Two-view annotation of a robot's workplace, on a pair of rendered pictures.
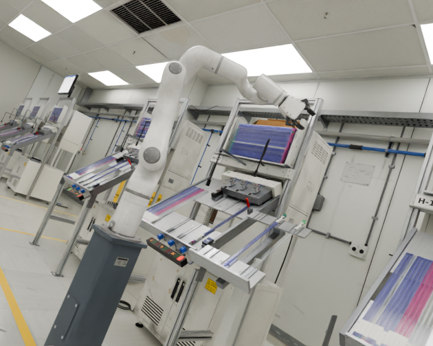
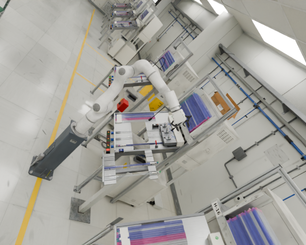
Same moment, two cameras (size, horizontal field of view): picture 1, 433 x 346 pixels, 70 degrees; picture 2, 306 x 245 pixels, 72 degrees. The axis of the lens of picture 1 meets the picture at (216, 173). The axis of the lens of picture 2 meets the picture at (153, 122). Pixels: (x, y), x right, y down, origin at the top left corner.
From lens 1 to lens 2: 1.13 m
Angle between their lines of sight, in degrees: 29
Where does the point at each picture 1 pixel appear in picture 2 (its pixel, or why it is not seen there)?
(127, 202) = (83, 120)
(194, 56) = (138, 66)
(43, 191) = (121, 58)
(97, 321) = (59, 156)
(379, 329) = (126, 235)
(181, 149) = (176, 81)
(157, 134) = (104, 98)
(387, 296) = (147, 228)
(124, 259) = (75, 141)
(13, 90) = not seen: outside the picture
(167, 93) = (116, 80)
